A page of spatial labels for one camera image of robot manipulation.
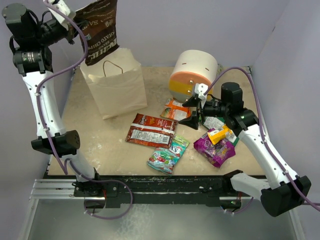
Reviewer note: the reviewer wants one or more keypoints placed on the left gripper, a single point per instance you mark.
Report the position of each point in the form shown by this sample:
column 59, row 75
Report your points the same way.
column 72, row 32

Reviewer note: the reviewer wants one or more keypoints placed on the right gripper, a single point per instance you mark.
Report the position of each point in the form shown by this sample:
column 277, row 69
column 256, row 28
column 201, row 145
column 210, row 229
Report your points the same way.
column 191, row 121

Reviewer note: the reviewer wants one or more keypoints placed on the brown Kettle chips bag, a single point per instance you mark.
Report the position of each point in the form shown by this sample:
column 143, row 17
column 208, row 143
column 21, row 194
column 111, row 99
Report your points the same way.
column 98, row 23

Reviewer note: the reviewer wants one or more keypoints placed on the red Doritos bag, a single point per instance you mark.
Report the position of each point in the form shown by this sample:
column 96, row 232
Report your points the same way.
column 151, row 131

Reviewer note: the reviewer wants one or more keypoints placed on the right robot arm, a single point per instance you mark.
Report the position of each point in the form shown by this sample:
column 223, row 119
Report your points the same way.
column 283, row 189

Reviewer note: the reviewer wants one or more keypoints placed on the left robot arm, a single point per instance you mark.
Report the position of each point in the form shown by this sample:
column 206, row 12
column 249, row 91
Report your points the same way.
column 29, row 43

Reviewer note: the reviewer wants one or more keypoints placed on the green snack bag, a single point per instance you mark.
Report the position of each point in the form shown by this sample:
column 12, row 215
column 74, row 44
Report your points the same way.
column 219, row 122

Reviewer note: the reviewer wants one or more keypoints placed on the purple candy bag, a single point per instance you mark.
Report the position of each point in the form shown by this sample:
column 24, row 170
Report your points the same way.
column 216, row 154

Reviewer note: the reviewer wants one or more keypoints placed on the teal Fox's candy bag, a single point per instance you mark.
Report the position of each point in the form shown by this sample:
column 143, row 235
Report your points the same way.
column 165, row 159

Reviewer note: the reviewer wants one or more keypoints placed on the white paper bag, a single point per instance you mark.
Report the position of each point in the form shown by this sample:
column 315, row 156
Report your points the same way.
column 116, row 83

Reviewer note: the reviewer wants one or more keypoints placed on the orange snack packet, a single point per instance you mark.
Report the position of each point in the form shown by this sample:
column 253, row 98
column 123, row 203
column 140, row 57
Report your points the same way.
column 174, row 110

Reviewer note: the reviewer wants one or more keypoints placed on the small light green packet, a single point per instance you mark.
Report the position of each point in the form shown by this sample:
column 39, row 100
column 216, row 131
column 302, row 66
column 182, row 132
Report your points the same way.
column 180, row 140

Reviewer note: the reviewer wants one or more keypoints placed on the yellow small snack box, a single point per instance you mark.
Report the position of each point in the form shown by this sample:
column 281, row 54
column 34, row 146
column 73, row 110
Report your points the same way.
column 217, row 134

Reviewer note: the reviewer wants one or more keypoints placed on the white cylinder toy drawers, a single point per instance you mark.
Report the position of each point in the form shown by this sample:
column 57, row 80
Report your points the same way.
column 192, row 67

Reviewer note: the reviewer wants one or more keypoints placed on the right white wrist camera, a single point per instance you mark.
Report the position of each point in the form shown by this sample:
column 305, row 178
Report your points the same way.
column 199, row 92

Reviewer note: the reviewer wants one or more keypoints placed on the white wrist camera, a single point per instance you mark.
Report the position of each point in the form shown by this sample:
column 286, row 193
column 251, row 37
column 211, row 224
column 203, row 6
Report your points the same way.
column 199, row 92
column 59, row 6

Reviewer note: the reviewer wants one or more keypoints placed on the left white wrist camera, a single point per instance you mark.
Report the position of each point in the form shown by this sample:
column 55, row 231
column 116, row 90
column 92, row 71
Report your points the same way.
column 59, row 6

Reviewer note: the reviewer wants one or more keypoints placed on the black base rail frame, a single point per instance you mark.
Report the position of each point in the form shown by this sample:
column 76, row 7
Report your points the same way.
column 115, row 190

